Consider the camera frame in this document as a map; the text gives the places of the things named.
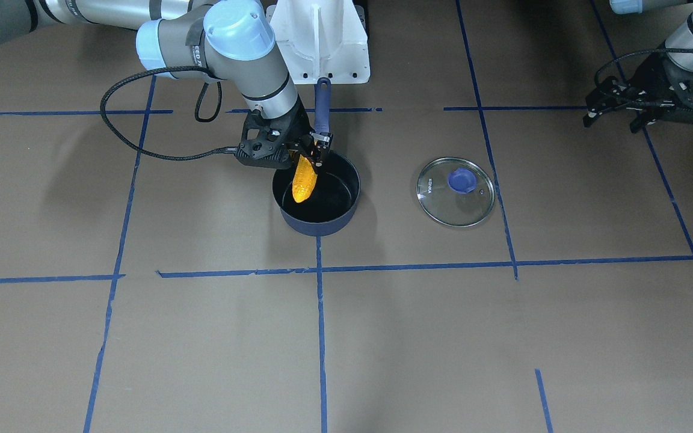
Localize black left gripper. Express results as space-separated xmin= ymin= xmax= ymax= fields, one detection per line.
xmin=582 ymin=55 xmax=693 ymax=134

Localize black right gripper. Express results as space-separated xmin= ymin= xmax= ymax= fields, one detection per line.
xmin=235 ymin=108 xmax=333 ymax=175

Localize yellow corn cob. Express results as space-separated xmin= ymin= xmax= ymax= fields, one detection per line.
xmin=291 ymin=155 xmax=318 ymax=203

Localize glass pot lid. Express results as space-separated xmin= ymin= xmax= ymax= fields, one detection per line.
xmin=416 ymin=157 xmax=496 ymax=227

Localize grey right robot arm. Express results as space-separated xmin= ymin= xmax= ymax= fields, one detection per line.
xmin=0 ymin=1 xmax=331 ymax=169

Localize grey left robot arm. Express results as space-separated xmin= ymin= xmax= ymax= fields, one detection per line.
xmin=583 ymin=11 xmax=693 ymax=134

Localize dark blue saucepan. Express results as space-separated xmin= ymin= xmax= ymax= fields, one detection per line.
xmin=272 ymin=77 xmax=360 ymax=238

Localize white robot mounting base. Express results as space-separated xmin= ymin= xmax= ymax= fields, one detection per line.
xmin=266 ymin=1 xmax=371 ymax=85

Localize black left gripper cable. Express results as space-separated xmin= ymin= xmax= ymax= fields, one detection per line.
xmin=594 ymin=47 xmax=693 ymax=97

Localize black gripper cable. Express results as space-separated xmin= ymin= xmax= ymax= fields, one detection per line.
xmin=594 ymin=47 xmax=693 ymax=97
xmin=99 ymin=65 xmax=245 ymax=162

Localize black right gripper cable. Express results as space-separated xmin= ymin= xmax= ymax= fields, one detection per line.
xmin=99 ymin=65 xmax=245 ymax=162

